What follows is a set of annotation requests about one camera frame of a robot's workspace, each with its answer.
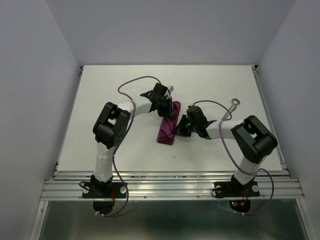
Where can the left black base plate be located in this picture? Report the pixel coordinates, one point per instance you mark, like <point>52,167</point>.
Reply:
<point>114,190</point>

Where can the aluminium rail frame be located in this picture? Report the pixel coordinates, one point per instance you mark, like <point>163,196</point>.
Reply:
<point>174,205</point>

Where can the purple cloth napkin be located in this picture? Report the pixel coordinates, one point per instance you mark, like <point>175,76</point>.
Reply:
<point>165,135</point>

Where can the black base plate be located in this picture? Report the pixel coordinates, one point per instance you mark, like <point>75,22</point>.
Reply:
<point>230,189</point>
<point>114,190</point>

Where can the silver metal spoon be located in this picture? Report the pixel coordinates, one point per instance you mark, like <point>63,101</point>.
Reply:
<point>233,107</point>

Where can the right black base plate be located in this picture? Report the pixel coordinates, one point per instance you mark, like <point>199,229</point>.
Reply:
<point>230,189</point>

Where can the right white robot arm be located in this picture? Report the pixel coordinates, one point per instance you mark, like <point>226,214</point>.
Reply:
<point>253,138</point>

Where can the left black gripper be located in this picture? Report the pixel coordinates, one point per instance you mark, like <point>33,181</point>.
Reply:
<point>168,113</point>

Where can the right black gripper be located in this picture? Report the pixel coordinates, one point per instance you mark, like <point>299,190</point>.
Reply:
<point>179,129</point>

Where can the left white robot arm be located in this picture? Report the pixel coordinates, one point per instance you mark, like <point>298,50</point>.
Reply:
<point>112,125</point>

